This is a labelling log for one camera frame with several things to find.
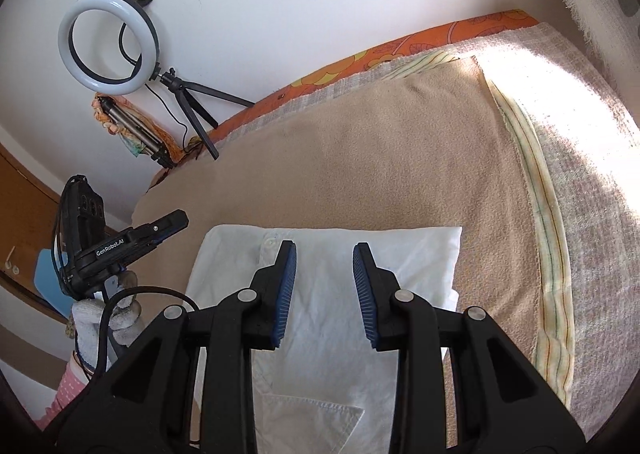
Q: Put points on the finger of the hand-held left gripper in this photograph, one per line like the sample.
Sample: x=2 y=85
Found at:
x=167 y=224

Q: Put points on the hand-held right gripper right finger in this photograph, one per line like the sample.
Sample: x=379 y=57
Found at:
x=362 y=294

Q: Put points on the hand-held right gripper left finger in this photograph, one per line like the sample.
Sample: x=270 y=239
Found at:
x=285 y=294

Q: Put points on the white shirt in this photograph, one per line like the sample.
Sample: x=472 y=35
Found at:
x=325 y=384

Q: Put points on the person's left hand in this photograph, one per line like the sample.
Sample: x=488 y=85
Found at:
x=95 y=329

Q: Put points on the blue plastic board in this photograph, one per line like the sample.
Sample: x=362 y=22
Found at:
x=50 y=284

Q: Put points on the wooden door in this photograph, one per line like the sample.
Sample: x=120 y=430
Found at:
x=30 y=184

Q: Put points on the silver tripod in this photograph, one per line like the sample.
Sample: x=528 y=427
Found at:
x=135 y=134

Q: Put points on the black tripod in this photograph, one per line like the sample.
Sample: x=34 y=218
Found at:
x=197 y=104

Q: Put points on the beige blanket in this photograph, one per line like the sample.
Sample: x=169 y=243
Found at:
x=375 y=159

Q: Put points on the yellow striped sheet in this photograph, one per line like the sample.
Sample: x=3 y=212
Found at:
x=545 y=244

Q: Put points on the grey woven blanket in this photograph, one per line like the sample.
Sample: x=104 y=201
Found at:
x=590 y=174

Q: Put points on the orange floral sheet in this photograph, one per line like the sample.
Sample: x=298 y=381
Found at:
x=425 y=41

